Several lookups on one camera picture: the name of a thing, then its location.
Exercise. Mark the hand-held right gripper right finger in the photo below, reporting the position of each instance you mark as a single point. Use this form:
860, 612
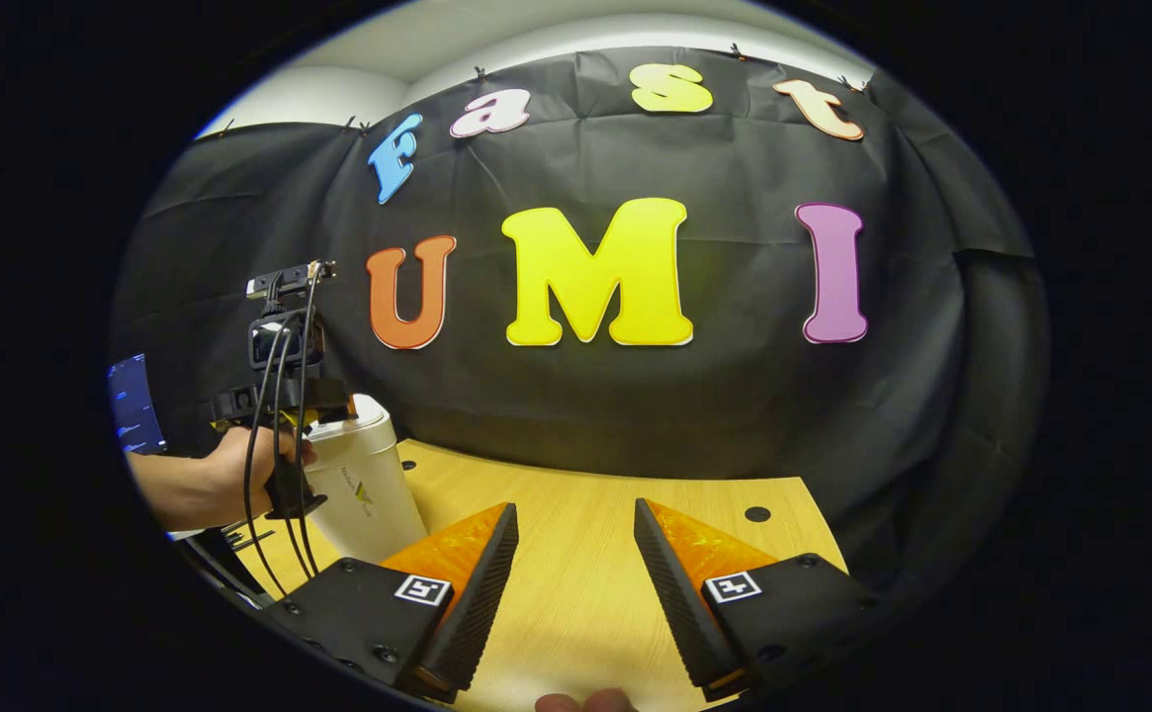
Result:
674, 603

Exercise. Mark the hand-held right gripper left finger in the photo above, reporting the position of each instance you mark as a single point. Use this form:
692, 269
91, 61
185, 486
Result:
477, 603

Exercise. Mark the white desktop garbage bin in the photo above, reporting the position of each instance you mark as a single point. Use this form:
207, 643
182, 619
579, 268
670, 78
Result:
368, 485

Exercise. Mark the wooden desktop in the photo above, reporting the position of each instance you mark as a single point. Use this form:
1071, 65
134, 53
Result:
576, 554

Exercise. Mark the black desk grommet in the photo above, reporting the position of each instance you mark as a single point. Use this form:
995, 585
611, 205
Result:
757, 514

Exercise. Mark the computer monitor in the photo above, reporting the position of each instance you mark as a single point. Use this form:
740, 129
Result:
135, 405

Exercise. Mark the black backdrop cloth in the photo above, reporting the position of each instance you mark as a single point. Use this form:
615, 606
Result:
734, 415

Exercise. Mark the black metal bracket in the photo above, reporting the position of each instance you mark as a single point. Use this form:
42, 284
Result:
249, 536

